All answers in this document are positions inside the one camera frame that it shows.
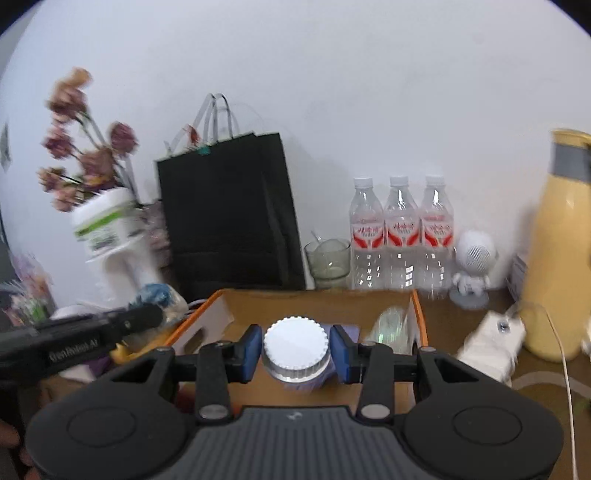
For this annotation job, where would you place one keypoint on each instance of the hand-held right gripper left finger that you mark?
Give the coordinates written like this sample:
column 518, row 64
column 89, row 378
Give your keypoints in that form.
column 251, row 354

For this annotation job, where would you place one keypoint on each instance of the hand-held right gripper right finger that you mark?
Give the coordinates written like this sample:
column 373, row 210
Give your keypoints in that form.
column 340, row 354

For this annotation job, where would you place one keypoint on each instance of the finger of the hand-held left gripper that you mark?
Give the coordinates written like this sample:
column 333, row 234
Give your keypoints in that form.
column 136, row 317

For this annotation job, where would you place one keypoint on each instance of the blue white packet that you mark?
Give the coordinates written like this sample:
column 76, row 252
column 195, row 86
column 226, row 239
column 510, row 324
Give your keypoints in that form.
column 159, row 297

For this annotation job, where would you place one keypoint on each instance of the white bottle cap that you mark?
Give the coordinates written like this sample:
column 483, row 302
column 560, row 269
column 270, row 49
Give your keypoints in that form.
column 295, row 344

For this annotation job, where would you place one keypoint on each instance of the cardboard box with orange rim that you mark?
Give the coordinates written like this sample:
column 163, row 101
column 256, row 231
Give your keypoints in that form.
column 277, row 304

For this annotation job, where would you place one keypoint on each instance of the purple cloth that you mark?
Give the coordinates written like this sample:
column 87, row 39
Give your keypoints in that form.
column 353, row 333

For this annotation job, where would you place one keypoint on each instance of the clear green plastic bag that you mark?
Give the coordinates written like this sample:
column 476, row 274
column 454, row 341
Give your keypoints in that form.
column 392, row 325

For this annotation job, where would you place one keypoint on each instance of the colourful packets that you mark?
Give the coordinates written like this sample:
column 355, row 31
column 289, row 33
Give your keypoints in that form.
column 25, row 290

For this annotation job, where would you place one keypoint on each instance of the glass cup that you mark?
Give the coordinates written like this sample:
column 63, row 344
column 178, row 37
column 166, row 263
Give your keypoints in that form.
column 328, row 265

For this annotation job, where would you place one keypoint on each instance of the white plastic jug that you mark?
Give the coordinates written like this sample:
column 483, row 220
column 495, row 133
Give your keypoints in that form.
column 111, row 226

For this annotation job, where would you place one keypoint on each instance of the clear water bottle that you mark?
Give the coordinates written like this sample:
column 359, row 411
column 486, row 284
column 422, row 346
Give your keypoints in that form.
column 367, row 240
column 401, row 240
column 436, row 240

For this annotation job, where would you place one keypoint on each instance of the glass stirring rod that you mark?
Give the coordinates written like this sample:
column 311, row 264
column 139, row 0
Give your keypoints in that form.
column 316, row 236

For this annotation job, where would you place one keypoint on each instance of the black paper bag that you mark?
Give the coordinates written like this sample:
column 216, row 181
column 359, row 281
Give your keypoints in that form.
column 226, row 212

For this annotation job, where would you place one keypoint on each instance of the dried pink flowers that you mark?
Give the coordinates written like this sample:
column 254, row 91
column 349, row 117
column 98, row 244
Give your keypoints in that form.
column 92, row 161

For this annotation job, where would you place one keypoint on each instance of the white astronaut figure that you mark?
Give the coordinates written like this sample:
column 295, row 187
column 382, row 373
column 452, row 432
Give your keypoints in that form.
column 475, row 254

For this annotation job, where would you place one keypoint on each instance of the wall picture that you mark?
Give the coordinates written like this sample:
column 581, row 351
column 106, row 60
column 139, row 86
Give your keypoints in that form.
column 4, row 147

